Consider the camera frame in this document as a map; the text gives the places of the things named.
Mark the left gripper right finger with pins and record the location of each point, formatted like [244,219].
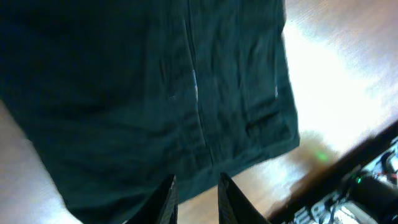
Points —
[233,206]

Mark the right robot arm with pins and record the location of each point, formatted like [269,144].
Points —
[378,198]

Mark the black shorts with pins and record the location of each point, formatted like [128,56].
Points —
[118,95]

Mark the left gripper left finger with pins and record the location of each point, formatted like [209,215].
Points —
[162,206]

